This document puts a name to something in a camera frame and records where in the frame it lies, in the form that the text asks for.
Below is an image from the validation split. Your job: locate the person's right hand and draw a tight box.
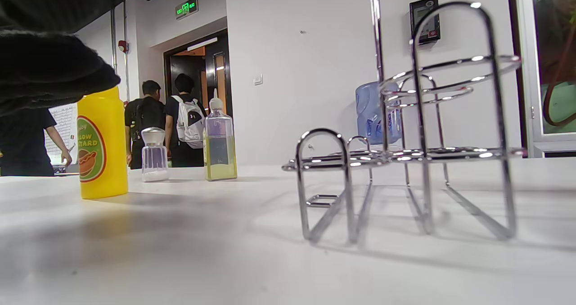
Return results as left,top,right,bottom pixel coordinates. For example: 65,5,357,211
0,0,363,117

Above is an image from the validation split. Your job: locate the yellow mustard seasoning bottle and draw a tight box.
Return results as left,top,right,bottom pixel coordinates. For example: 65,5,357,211
77,86,129,200

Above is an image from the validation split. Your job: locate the glass salt seasoning bottle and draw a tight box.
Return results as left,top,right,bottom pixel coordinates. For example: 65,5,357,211
141,127,170,183

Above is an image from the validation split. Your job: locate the clear oil seasoning bottle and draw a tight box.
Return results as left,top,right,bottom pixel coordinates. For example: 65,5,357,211
203,89,238,182

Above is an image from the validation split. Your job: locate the chrome wire seasoning rack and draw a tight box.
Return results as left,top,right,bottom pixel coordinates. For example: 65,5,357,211
282,0,527,245

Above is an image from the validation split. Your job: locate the black backpack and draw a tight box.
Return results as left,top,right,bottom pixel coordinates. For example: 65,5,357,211
134,97,167,142

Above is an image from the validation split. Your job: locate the green exit sign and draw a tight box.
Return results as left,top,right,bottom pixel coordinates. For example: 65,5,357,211
175,0,199,21

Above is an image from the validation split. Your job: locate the white backpack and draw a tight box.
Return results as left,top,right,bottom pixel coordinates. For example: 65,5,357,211
172,95,207,150

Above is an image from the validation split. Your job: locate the black double door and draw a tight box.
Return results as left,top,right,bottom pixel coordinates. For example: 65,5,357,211
163,29,234,167

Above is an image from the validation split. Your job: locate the inverted blue dispenser jug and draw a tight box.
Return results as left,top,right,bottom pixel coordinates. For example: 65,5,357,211
355,81,404,146

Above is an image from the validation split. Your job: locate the white wall chart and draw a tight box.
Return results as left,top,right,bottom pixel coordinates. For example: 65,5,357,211
46,103,80,165

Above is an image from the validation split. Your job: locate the metal wall conduit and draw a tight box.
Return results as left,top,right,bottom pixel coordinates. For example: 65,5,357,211
109,0,117,74
122,0,131,101

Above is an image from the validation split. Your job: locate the black wall panel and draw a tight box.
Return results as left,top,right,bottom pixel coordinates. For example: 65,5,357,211
409,0,441,45

